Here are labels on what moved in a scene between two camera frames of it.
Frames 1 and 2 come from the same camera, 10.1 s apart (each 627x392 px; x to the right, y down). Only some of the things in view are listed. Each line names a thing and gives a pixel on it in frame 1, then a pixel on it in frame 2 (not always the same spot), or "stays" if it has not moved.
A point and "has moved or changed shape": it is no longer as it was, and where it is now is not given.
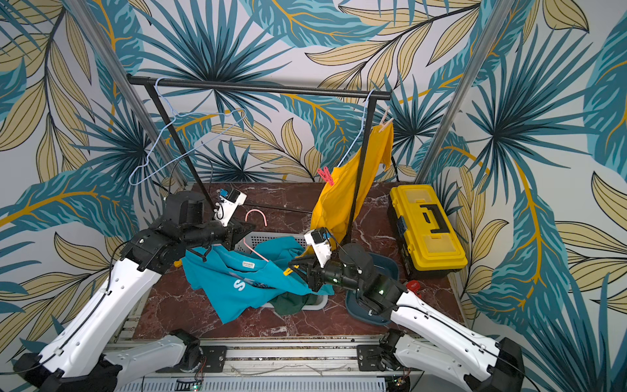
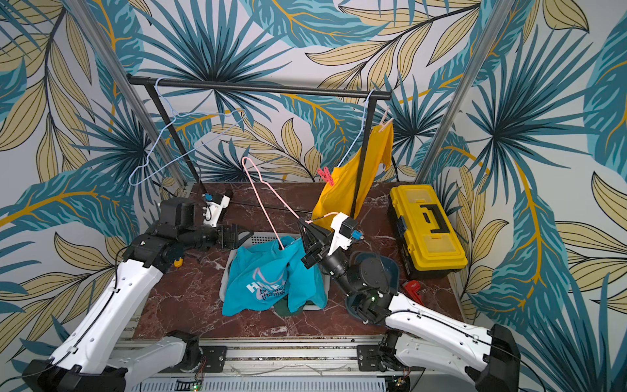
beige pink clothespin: (385, 121) stays
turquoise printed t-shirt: (233, 279) has moved or changed shape
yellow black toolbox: (428, 241) stays
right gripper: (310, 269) to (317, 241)
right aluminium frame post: (475, 64) stays
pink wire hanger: (243, 240) to (245, 160)
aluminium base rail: (277, 364) stays
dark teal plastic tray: (387, 265) stays
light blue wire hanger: (132, 182) stays
